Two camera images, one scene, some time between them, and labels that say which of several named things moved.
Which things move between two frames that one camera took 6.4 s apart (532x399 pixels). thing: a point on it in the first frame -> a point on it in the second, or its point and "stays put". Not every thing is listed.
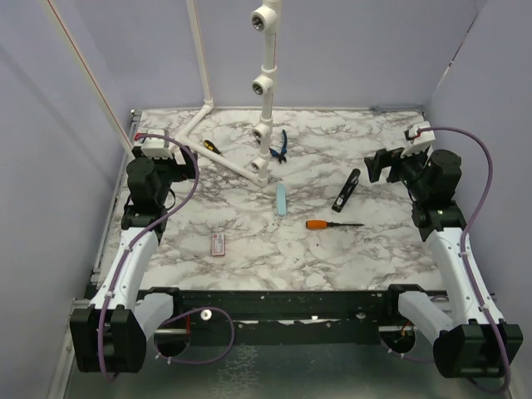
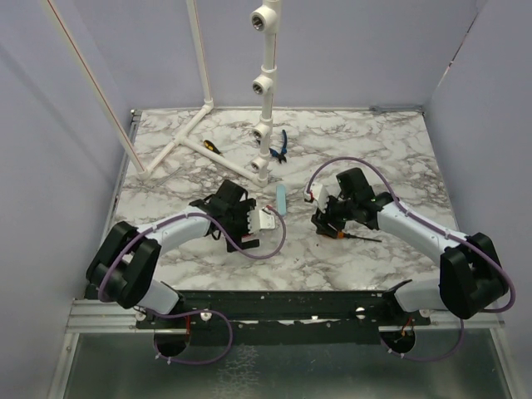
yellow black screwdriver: x=209 y=145 stays put
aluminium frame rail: x=86 y=289 stays put
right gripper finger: x=375 y=165 -> x=323 y=225
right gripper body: x=406 y=169 -> x=341 y=210
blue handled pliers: x=281 y=156 stays put
